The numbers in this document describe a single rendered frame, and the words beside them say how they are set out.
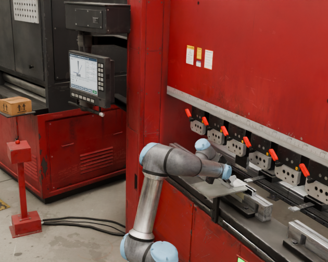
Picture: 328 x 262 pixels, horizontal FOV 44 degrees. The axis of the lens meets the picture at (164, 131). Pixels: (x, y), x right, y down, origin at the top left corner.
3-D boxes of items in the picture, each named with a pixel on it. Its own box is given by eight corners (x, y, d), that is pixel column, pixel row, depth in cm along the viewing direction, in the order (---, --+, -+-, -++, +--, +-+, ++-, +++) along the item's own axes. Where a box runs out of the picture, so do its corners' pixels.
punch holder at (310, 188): (303, 192, 187) (308, 158, 182) (316, 188, 191) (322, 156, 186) (330, 206, 175) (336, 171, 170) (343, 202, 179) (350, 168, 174)
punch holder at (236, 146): (226, 148, 237) (228, 122, 232) (237, 147, 241) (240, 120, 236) (242, 158, 225) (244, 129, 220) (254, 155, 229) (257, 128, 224)
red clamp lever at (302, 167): (299, 163, 182) (310, 182, 178) (306, 161, 184) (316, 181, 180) (297, 165, 184) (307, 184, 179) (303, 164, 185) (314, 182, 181)
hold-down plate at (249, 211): (215, 195, 246) (215, 191, 245) (222, 194, 248) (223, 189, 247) (247, 219, 221) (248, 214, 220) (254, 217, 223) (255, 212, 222)
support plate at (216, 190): (190, 185, 232) (190, 184, 231) (228, 178, 244) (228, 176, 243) (208, 199, 217) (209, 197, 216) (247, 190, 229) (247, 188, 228)
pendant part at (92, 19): (67, 111, 327) (62, 1, 300) (92, 106, 344) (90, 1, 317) (105, 126, 294) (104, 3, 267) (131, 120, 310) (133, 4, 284)
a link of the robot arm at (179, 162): (193, 153, 163) (235, 162, 205) (170, 146, 169) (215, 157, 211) (186, 180, 163) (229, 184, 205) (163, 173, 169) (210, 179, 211)
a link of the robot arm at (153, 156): (141, 273, 171) (169, 147, 168) (114, 260, 178) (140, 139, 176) (156, 267, 181) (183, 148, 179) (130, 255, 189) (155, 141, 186)
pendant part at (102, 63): (69, 96, 316) (67, 50, 305) (82, 94, 324) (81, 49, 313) (104, 108, 286) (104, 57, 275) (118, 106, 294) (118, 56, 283)
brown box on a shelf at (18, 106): (-6, 110, 365) (-8, 96, 361) (21, 106, 382) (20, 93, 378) (7, 118, 344) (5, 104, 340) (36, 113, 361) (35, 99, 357)
